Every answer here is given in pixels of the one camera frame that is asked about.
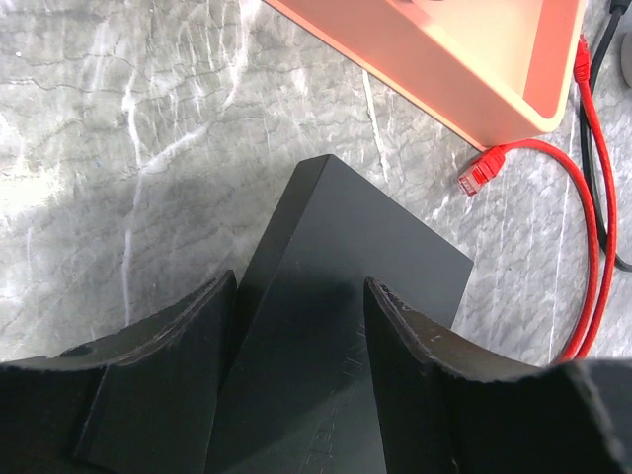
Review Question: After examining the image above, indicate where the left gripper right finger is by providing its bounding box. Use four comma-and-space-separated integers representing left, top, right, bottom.
363, 278, 631, 473

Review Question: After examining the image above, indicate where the black ethernet cable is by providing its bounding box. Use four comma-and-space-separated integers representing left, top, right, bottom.
578, 0, 632, 272

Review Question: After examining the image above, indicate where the salmon plastic tray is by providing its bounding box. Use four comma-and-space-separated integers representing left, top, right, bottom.
271, 0, 587, 149

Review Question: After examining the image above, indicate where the red ethernet cable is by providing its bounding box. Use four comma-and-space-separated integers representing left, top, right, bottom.
572, 32, 619, 359
456, 139, 601, 364

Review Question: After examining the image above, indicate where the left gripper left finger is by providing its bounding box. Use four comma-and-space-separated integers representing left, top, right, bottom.
1, 272, 236, 473

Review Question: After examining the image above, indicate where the black network switch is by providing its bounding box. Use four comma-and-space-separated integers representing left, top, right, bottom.
206, 155, 473, 473

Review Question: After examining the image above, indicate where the blue white porcelain bowl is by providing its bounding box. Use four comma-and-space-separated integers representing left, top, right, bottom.
620, 32, 632, 88

